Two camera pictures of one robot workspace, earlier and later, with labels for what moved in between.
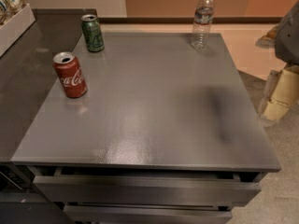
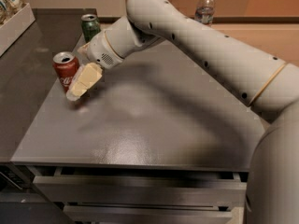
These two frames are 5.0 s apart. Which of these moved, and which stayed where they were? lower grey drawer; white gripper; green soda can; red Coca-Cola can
Moved: white gripper
Stayed: red Coca-Cola can; lower grey drawer; green soda can
